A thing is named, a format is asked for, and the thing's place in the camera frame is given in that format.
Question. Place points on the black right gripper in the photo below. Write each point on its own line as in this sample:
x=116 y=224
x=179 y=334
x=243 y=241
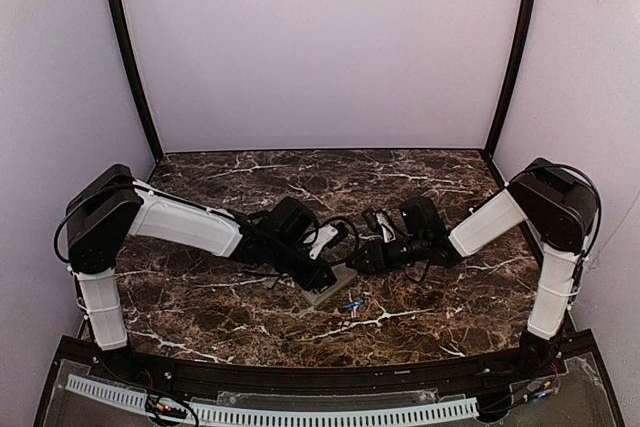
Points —
x=373 y=255

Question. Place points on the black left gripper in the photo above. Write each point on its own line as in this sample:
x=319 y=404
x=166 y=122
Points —
x=317 y=276

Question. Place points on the white remote control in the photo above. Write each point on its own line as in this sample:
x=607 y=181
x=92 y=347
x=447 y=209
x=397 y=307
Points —
x=344 y=276

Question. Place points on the blue AAA battery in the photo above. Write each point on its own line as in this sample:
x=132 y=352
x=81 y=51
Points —
x=353 y=304

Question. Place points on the grey battery cover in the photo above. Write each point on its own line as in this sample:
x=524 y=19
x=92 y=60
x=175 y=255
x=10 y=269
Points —
x=271 y=281

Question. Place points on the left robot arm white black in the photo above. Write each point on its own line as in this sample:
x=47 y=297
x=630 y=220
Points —
x=287 y=237

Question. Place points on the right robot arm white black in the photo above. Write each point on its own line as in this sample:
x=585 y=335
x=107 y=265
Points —
x=554 y=205

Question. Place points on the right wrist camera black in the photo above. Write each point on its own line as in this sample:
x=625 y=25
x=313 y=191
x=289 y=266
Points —
x=379 y=223

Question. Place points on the black front rail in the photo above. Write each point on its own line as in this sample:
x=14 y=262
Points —
x=477 y=375

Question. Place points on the white slotted cable duct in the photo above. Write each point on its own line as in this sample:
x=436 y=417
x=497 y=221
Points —
x=414 y=408

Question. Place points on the black right frame post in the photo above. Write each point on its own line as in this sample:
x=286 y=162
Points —
x=511 y=74

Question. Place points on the black frame post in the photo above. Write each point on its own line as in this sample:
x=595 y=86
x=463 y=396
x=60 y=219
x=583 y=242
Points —
x=511 y=74
x=128 y=57

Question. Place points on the black left frame post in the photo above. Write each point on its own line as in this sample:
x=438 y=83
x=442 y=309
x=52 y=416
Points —
x=128 y=57

